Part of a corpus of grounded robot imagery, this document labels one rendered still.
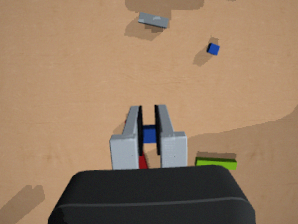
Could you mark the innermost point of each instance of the small blue cube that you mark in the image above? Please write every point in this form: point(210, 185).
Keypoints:
point(213, 49)
point(149, 134)

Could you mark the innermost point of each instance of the grey rod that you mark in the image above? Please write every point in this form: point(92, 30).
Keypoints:
point(153, 20)

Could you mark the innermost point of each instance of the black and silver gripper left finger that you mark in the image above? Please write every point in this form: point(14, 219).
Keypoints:
point(123, 147)

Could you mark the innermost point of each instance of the red rod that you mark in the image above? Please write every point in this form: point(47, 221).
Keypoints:
point(142, 162)

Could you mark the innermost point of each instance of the lime green rod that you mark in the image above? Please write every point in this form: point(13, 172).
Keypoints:
point(230, 164)

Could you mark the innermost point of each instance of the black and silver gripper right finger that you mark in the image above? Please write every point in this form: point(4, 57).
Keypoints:
point(173, 145)

